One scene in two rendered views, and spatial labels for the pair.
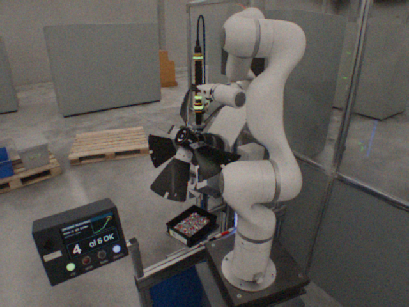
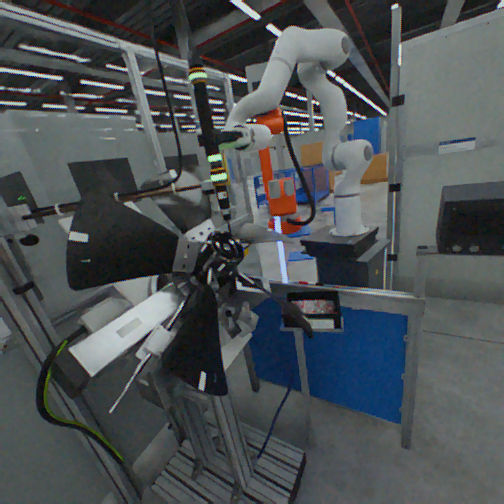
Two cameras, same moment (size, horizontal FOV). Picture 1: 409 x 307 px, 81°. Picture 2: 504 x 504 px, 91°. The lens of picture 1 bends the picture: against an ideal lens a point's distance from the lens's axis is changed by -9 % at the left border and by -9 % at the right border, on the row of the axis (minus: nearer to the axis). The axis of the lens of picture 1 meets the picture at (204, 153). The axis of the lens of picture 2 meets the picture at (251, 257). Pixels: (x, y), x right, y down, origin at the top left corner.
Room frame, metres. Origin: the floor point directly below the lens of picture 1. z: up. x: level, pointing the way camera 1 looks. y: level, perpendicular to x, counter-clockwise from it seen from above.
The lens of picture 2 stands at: (1.56, 0.76, 1.43)
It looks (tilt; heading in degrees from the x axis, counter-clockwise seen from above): 21 degrees down; 248
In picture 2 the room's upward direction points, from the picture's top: 10 degrees counter-clockwise
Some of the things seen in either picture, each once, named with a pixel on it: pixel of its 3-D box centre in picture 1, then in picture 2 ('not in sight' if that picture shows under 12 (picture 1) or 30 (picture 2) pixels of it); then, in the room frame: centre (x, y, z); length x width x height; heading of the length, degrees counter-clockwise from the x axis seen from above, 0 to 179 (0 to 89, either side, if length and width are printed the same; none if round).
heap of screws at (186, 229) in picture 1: (192, 226); (312, 311); (1.06, 0.07, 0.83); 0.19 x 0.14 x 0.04; 140
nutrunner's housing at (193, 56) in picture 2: (198, 87); (211, 139); (1.32, 0.03, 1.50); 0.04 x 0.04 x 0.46
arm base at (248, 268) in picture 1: (251, 251); (347, 214); (0.63, -0.16, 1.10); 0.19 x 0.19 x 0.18
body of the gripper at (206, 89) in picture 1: (211, 90); (231, 138); (1.23, -0.03, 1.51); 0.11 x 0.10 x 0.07; 34
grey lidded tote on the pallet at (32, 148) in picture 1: (32, 150); not in sight; (3.17, 2.46, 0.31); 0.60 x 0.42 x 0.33; 41
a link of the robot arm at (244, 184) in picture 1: (249, 199); (351, 169); (0.62, -0.13, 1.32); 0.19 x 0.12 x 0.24; 97
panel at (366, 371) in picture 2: (220, 288); (313, 353); (0.96, -0.09, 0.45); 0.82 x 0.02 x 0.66; 124
